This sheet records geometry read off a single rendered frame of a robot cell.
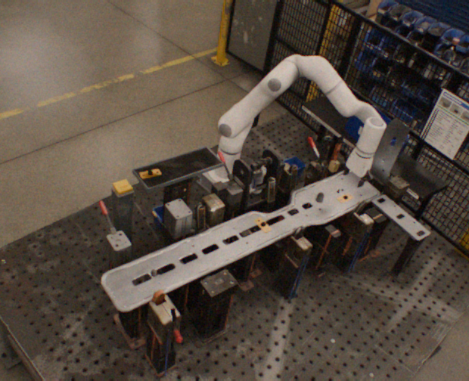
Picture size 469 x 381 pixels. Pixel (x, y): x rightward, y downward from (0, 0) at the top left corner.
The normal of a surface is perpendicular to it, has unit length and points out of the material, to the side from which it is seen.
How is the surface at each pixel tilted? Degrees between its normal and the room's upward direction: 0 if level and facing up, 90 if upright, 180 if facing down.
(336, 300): 0
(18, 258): 0
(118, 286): 0
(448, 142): 90
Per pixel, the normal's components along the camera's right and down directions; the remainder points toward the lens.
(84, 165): 0.14, -0.73
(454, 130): -0.80, 0.31
